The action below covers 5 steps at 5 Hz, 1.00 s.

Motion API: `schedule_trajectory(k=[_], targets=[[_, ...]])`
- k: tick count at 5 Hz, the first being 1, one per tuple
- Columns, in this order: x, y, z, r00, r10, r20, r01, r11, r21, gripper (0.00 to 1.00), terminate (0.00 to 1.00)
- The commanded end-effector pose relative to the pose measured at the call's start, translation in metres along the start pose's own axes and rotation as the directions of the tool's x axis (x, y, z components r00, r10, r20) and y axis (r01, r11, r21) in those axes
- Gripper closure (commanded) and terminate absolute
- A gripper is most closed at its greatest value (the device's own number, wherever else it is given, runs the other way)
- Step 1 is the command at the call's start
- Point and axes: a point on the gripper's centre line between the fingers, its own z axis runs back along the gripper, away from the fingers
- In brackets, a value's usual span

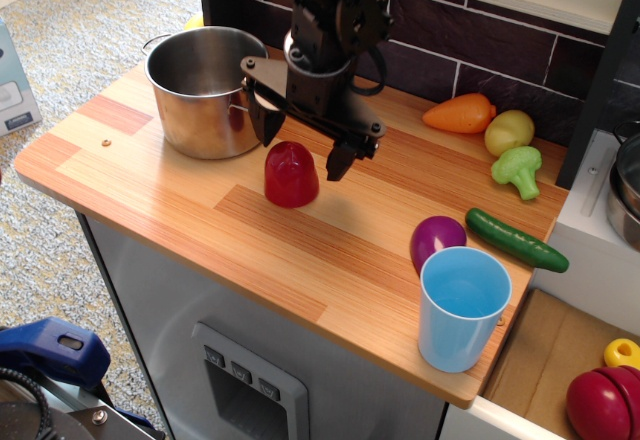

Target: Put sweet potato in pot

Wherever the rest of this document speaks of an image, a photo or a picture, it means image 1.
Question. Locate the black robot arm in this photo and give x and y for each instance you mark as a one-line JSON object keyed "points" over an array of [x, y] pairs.
{"points": [[331, 60]]}

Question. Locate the purple toy eggplant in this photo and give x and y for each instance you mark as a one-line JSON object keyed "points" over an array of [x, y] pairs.
{"points": [[433, 234]]}

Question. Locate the light blue plastic cup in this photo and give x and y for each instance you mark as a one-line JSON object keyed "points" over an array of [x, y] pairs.
{"points": [[464, 292]]}

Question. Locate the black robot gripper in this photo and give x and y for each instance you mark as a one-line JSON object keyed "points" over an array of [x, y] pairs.
{"points": [[324, 102]]}

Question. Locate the white box on floor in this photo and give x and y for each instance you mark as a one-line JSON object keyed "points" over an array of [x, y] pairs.
{"points": [[19, 108]]}

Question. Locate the orange toy carrot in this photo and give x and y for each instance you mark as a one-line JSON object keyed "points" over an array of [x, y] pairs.
{"points": [[468, 114]]}

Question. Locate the green toy cucumber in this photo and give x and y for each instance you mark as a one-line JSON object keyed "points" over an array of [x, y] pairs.
{"points": [[515, 242]]}

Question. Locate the blue clamp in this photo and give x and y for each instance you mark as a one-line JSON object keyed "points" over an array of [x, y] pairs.
{"points": [[51, 386]]}

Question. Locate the stainless steel pot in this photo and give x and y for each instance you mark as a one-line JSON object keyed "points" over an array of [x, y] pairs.
{"points": [[197, 80]]}

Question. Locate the yellow toy behind pot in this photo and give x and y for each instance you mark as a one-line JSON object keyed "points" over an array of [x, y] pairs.
{"points": [[196, 21]]}

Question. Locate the dark red toy fruit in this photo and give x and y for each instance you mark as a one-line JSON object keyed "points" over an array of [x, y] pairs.
{"points": [[604, 403]]}

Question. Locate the red toy sweet potato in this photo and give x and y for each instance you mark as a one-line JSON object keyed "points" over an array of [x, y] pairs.
{"points": [[290, 177]]}

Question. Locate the steel pots at right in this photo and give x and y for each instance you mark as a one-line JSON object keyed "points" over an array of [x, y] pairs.
{"points": [[623, 199]]}

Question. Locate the green toy broccoli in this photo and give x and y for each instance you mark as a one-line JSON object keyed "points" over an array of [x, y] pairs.
{"points": [[518, 166]]}

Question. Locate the yellow toy potato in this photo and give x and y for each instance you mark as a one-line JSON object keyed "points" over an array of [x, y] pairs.
{"points": [[510, 129]]}

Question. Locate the grey toy kitchen cabinet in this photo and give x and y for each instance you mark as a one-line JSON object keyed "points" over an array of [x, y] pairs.
{"points": [[221, 366]]}

